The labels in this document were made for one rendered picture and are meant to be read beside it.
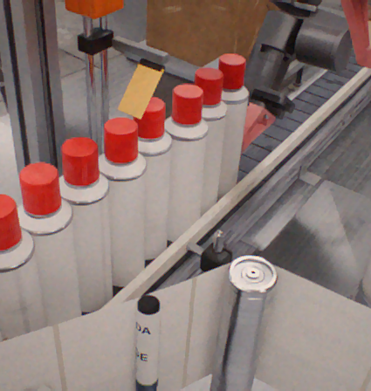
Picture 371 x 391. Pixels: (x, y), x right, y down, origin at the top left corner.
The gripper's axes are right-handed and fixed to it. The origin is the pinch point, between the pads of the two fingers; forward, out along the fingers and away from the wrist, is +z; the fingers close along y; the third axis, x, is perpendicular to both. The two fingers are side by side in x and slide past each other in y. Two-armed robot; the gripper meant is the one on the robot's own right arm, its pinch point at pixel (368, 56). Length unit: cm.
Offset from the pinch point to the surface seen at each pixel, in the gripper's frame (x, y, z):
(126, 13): 189, 187, 87
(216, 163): 17.4, 6.9, 21.2
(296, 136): 16.2, 28.5, 26.9
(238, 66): 18.2, 11.7, 10.3
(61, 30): 244, 189, 111
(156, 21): 61, 51, 25
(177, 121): 18.9, 0.5, 13.1
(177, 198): 18.1, -0.1, 22.9
